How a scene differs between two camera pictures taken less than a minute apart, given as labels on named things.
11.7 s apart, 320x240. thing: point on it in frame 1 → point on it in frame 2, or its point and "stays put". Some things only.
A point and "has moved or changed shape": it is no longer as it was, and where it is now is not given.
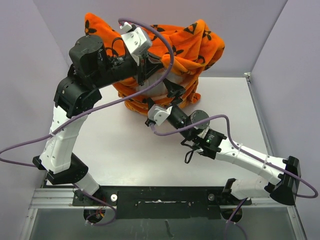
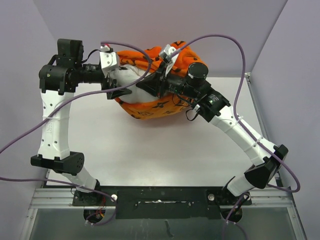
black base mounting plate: [161, 202] stays put
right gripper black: [173, 90] → [151, 84]
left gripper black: [147, 66] → [105, 84]
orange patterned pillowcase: [188, 47] has moved or changed shape
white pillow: [160, 90] has moved or changed shape
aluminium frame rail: [54, 198] stays put
